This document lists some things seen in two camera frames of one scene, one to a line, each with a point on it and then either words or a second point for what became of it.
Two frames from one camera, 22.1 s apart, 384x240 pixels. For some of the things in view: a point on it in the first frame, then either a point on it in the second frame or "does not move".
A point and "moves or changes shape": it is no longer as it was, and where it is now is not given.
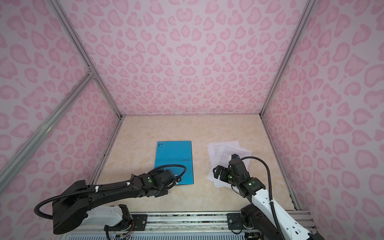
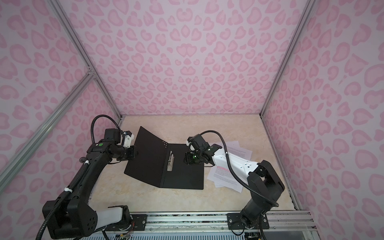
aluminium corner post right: x=309 y=6 does not move
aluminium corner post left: x=60 y=12 does not move
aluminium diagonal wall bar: x=8 y=172 does not move
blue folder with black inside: x=176 y=152 moves or changes shape
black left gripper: x=158 y=172 -> x=133 y=153
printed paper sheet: x=245 y=155 does not move
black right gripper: x=224 y=171 -> x=188 y=160
